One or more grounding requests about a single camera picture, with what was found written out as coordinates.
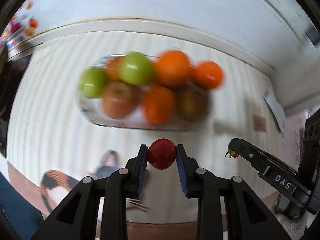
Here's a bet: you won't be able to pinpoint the brown green apple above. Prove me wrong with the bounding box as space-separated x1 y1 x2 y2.
177 85 210 122

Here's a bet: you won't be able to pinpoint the cherry tomato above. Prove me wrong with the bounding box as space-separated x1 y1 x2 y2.
147 138 177 170
225 150 239 158

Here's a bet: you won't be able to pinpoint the small orange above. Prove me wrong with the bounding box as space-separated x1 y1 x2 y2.
193 60 224 90

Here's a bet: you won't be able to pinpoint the orange front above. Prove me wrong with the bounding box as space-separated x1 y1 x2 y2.
143 86 176 125

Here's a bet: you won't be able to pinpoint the reddish brown apple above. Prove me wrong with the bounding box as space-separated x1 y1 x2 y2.
101 81 139 119

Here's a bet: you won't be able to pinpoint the large orange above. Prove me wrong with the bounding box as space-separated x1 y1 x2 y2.
155 50 191 88

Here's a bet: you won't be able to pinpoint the brown round fruit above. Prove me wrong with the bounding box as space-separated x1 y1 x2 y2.
105 56 123 81

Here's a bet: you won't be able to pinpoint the blue kitchen cabinet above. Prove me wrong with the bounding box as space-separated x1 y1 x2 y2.
1 174 44 239

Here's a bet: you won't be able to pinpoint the white tissue paper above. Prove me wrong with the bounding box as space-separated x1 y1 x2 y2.
264 90 286 133

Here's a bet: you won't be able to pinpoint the striped cat table mat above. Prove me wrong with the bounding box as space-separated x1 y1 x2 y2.
7 31 281 213

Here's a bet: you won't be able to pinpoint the black charger plug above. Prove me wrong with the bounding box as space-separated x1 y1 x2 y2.
306 25 320 47

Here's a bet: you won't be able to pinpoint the oval floral ceramic plate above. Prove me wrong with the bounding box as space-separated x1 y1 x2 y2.
78 53 212 131

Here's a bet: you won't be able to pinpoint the black gas stove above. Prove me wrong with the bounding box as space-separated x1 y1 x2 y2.
0 53 33 158

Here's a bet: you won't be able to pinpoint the colourful wall stickers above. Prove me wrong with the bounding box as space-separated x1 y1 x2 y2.
1 0 40 50

